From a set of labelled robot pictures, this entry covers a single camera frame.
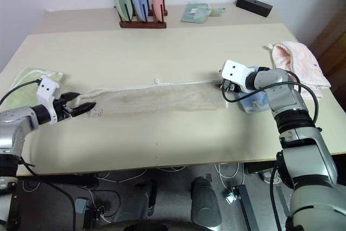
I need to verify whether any dark rounded shape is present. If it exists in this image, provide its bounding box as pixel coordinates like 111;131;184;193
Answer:
190;176;223;228
127;179;159;222

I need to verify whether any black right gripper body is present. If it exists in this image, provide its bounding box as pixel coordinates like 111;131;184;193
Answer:
219;78;242;94

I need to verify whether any light green towel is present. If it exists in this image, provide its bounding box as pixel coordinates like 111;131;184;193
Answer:
3;67;66;110

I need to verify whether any black metal bar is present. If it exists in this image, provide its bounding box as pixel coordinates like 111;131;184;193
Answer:
230;184;262;231

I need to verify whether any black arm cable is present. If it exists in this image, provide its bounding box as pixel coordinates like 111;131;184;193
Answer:
285;69;322;131
0;78;42;105

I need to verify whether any white shoe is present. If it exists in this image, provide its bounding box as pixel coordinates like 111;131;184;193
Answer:
258;169;275;184

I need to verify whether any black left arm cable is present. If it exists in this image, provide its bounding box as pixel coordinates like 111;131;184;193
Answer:
0;78;42;105

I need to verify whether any black floor cable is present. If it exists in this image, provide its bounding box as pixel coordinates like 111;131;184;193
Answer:
16;157;76;231

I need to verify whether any light blue towel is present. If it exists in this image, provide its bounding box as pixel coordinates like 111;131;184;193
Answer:
237;65;270;114

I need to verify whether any dark wooden plate rack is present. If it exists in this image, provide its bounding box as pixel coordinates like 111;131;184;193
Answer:
115;0;169;30

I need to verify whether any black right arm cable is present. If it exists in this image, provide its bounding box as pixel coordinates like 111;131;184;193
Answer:
285;69;322;131

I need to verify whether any beige towel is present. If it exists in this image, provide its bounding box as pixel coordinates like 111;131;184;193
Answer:
77;77;230;118

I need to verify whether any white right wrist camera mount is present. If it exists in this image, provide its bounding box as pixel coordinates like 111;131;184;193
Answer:
219;60;256;94

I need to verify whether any black rectangular box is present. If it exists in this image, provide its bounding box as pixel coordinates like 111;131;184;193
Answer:
235;0;274;18

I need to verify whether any pink towel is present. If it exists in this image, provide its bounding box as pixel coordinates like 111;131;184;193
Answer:
263;41;332;101

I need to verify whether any packaged green cloth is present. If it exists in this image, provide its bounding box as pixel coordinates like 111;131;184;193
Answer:
180;1;212;24

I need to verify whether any small clear packet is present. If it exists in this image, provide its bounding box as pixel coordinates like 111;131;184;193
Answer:
209;6;227;17

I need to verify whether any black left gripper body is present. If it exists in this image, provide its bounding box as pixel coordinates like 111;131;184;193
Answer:
52;97;75;121

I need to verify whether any white floor cable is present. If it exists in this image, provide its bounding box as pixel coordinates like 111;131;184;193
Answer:
215;162;246;190

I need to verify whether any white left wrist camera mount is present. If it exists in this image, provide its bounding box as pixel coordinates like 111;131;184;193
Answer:
36;77;61;122

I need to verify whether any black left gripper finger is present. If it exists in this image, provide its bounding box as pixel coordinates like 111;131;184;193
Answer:
59;91;81;102
70;102;97;117

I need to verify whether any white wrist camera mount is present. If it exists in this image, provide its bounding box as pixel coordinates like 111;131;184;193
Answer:
36;77;61;122
219;60;256;94

